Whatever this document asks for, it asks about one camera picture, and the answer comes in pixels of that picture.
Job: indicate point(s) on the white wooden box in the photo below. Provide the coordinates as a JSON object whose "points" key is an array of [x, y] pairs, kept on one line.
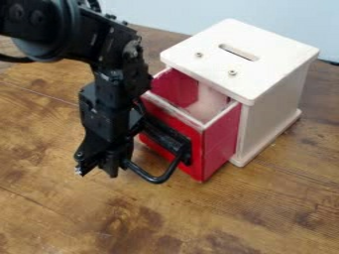
{"points": [[258, 68]]}

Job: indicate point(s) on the red drawer front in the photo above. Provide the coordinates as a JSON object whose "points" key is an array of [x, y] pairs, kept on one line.
{"points": [[200, 112]]}

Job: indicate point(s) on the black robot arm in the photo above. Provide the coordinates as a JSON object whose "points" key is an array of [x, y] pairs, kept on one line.
{"points": [[69, 29]]}

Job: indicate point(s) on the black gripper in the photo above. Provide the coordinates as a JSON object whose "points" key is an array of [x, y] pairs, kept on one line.
{"points": [[112, 119]]}

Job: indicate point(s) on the black metal drawer handle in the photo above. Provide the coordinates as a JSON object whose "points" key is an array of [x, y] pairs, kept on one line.
{"points": [[170, 144]]}

